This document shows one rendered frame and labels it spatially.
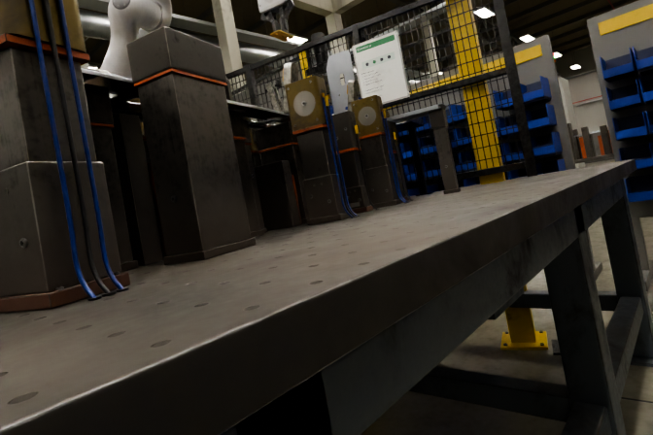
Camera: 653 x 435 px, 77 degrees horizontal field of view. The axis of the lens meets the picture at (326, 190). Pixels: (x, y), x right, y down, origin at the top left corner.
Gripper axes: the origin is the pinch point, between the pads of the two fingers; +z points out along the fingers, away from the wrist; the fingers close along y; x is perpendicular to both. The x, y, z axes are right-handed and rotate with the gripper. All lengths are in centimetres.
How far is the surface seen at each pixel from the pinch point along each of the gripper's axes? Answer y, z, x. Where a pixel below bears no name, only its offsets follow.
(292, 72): 12.7, 21.6, -20.3
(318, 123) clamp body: 18.0, 36.0, -22.5
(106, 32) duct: -953, -523, 675
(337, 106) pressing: -7, 17, 47
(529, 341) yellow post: 44, 129, 78
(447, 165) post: 34, 51, 35
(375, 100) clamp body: 20.8, 26.9, 13.0
